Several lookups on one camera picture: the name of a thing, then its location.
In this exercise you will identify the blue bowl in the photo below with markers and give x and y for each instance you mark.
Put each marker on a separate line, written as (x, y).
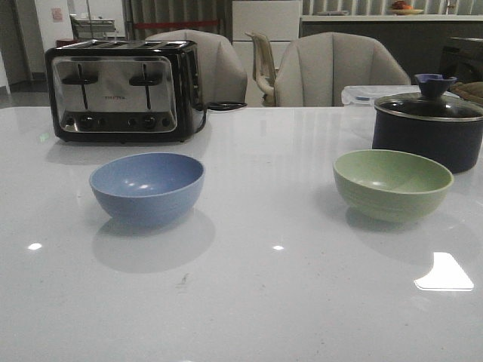
(149, 189)

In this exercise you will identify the green bowl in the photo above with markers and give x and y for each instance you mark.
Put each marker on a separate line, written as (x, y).
(390, 185)

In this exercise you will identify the beige upholstered chair left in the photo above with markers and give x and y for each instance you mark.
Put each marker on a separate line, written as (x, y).
(223, 76)

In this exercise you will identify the beige upholstered chair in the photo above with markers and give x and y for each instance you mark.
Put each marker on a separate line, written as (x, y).
(315, 69)
(223, 76)

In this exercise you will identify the beige office chair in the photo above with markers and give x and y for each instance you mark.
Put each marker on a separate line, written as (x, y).
(264, 73)

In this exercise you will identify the beige upholstered chair right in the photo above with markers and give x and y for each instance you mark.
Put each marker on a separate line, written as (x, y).
(315, 69)

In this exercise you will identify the clear plastic storage container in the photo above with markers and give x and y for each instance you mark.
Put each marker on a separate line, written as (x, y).
(365, 95)

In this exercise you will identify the black and chrome toaster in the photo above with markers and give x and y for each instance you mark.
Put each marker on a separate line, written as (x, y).
(125, 91)

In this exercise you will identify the white cabinet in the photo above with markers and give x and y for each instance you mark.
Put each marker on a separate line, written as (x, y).
(278, 20)

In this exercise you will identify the glass pot lid blue knob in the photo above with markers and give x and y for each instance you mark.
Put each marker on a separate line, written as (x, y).
(430, 103)

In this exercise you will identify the dark blue cooking pot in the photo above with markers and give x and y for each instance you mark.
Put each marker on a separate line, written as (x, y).
(453, 143)

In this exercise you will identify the metal cart in background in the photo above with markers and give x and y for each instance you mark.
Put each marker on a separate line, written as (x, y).
(91, 28)

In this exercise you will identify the fruit bowl on counter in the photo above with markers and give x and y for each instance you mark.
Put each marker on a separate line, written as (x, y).
(402, 8)

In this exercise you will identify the brown quilted cloth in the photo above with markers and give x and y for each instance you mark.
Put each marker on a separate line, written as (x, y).
(472, 91)

